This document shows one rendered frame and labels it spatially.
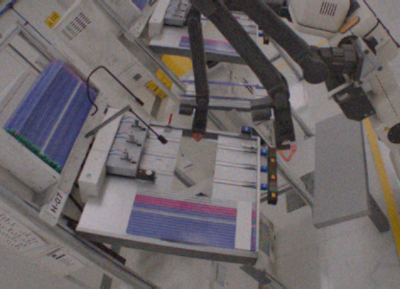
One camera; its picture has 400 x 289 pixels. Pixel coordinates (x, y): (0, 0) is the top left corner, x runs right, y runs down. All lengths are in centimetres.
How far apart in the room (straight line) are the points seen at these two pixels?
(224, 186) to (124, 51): 131
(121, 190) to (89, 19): 133
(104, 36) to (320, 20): 175
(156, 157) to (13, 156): 67
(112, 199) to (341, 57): 106
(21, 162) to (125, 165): 45
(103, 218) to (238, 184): 60
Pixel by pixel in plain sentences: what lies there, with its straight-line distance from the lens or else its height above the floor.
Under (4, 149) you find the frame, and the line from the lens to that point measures 159.
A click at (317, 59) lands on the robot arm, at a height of 126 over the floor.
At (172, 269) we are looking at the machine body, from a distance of 206.
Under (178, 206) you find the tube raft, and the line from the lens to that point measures 169.
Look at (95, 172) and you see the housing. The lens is 172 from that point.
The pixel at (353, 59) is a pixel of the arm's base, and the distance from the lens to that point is 120.
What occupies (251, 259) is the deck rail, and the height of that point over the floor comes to 73.
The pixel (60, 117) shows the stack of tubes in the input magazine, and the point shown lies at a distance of 175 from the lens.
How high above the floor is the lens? 185
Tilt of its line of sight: 29 degrees down
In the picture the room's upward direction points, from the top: 46 degrees counter-clockwise
